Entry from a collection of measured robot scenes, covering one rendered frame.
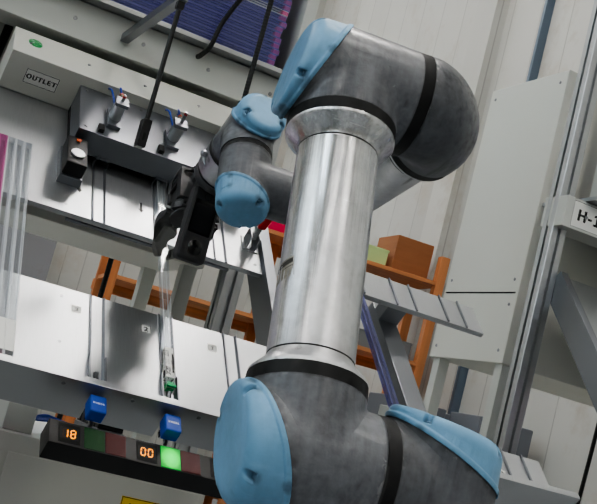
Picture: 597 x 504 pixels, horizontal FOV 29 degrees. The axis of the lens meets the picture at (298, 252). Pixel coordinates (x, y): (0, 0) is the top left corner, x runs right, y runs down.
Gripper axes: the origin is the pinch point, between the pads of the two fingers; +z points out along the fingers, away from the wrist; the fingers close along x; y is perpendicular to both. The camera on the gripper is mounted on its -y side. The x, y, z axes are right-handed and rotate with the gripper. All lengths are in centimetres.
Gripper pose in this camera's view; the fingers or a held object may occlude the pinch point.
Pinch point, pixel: (164, 255)
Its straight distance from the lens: 185.7
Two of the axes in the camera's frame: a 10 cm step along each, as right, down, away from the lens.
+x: -8.7, -2.9, -3.9
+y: -0.1, -7.9, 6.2
